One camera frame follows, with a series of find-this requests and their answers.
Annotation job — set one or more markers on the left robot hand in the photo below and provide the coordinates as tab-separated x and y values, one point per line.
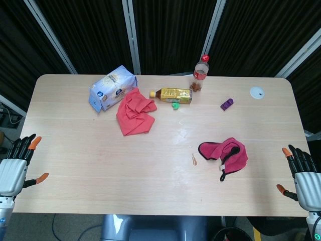
11	170

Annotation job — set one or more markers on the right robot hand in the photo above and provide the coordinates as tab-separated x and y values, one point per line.
307	183

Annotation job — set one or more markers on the pink cloth with black trim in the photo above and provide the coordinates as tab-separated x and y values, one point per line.
225	153

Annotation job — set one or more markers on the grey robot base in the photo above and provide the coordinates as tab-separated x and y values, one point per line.
153	227

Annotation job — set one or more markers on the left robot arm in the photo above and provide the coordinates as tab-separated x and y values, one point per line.
4	216

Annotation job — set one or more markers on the small brown spill mark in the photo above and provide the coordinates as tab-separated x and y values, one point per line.
194	160

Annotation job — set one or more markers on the red-orange cloth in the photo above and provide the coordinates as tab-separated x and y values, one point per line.
135	113

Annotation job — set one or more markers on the black bin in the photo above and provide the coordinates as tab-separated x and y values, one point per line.
232	234

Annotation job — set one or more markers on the white round lid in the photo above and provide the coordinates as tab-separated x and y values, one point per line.
256	92

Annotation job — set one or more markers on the purple toy block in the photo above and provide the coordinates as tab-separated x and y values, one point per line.
227	104

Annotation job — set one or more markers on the blue white tissue pack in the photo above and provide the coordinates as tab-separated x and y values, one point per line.
113	88

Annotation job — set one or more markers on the red cap cola bottle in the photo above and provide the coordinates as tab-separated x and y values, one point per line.
200	74

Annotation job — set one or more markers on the green bottle cap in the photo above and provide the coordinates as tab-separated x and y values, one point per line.
175	105

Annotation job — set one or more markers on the yellow label tea bottle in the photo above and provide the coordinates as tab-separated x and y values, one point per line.
173	95

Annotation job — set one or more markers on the white partition frame post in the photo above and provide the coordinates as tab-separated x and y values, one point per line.
131	35
50	35
299	55
213	30

